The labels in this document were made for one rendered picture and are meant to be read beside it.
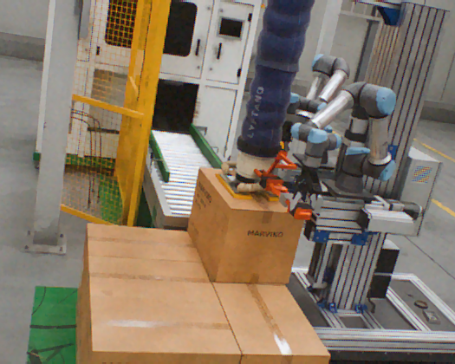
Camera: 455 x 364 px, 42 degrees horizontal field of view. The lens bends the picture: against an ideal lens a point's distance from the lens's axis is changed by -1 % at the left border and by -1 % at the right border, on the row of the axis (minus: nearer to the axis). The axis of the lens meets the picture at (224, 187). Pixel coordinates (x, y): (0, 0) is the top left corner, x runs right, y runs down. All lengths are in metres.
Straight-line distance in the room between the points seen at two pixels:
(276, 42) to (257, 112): 0.35
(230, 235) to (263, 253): 0.22
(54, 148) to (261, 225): 1.70
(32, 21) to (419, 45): 9.59
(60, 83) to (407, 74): 2.11
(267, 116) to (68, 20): 1.54
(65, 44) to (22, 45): 8.15
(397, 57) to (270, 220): 1.10
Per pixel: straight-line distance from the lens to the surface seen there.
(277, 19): 2.89
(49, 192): 4.16
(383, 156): 3.04
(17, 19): 12.15
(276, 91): 2.93
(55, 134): 4.03
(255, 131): 2.97
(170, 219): 3.50
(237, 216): 2.83
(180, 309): 2.69
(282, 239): 2.98
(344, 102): 2.82
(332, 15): 6.54
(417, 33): 3.33
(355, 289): 3.70
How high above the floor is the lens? 1.90
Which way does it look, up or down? 18 degrees down
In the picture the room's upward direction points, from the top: 11 degrees clockwise
